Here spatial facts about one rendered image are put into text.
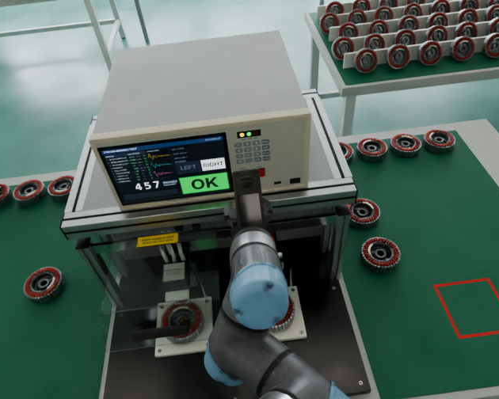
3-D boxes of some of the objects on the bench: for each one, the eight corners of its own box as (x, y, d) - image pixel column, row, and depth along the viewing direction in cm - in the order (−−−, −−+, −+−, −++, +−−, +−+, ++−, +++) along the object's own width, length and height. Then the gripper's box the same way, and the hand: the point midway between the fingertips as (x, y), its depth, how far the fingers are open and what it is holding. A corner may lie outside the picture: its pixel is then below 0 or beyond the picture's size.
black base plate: (370, 393, 95) (371, 390, 94) (101, 429, 95) (98, 427, 93) (325, 238, 128) (325, 234, 126) (124, 264, 127) (122, 260, 125)
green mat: (636, 367, 95) (636, 366, 95) (381, 401, 94) (381, 400, 94) (455, 130, 160) (455, 130, 160) (303, 149, 159) (303, 149, 159)
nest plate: (213, 350, 103) (213, 348, 103) (155, 358, 103) (154, 355, 102) (211, 298, 114) (211, 296, 113) (158, 305, 114) (158, 303, 113)
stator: (298, 330, 104) (298, 323, 101) (255, 336, 104) (254, 329, 101) (291, 292, 112) (291, 285, 109) (250, 297, 112) (249, 290, 109)
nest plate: (306, 338, 104) (306, 336, 103) (249, 345, 104) (249, 343, 103) (296, 287, 114) (296, 285, 113) (244, 294, 114) (243, 292, 113)
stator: (400, 248, 123) (402, 240, 120) (397, 278, 116) (399, 271, 113) (363, 240, 126) (364, 232, 124) (357, 268, 119) (359, 261, 116)
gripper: (229, 279, 67) (228, 226, 86) (283, 273, 67) (270, 221, 86) (222, 233, 63) (222, 188, 83) (279, 226, 64) (266, 183, 83)
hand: (245, 195), depth 83 cm, fingers closed
